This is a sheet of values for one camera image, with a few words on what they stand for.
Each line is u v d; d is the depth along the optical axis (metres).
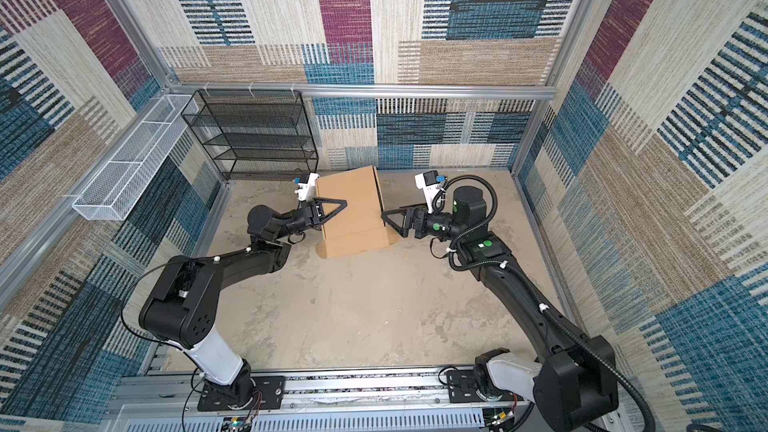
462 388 0.73
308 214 0.70
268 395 0.73
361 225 0.71
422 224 0.64
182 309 0.47
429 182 0.66
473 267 0.54
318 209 0.70
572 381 0.39
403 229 0.64
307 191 0.74
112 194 0.70
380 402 0.73
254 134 1.10
